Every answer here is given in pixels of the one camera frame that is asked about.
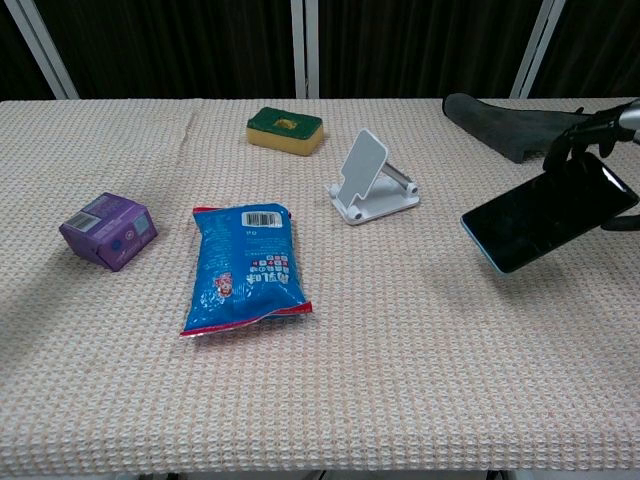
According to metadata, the black smartphone with teal edge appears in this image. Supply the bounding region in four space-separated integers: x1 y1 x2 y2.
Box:
459 152 640 275

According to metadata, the white folding phone stand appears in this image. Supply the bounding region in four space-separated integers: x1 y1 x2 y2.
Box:
325 128 421 227

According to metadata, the blue snack bag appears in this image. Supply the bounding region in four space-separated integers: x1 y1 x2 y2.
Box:
179 202 315 340

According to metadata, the yellow sponge with green scourer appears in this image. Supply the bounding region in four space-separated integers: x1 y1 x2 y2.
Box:
245 106 325 158

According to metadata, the beige waffle-weave tablecloth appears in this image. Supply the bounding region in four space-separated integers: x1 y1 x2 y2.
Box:
0 97 640 477

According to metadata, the small purple carton box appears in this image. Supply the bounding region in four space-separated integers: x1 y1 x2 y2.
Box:
58 191 160 273

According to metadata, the dark grey folded cloth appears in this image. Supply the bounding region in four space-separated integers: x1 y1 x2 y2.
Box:
442 92 601 165

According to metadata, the black curtain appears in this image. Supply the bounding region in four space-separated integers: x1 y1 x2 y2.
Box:
0 0 640 101

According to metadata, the white upright frame post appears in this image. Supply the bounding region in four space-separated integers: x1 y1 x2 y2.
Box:
290 0 320 99

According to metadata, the white slanted frame post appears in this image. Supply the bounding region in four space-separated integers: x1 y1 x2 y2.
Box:
509 0 570 99
2 0 80 100

